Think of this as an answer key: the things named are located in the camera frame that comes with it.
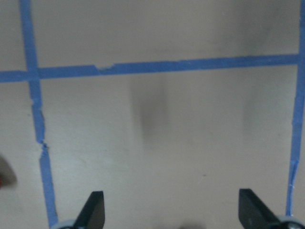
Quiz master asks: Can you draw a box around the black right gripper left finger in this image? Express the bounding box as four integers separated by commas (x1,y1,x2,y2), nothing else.
74,191,105,229

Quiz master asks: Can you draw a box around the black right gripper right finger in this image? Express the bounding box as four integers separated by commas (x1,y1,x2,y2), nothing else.
238,188,281,229

